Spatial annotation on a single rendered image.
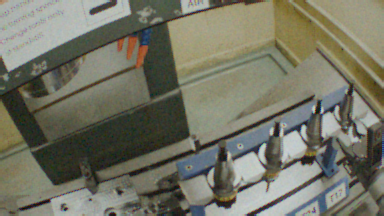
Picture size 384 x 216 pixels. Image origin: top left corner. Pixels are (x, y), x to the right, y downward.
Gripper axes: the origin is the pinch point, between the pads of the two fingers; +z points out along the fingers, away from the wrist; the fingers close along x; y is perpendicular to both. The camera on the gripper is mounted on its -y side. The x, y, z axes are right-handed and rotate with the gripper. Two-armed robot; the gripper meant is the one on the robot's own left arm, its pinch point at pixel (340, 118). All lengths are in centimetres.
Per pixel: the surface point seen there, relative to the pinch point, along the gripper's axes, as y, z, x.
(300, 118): -3.0, 3.7, -12.0
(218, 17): 34, 97, 11
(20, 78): -42, -3, -57
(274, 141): -8.7, -1.9, -23.0
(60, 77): -31, 9, -54
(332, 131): -2.2, -3.1, -6.2
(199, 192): -2.2, -1.6, -38.5
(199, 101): 64, 79, -10
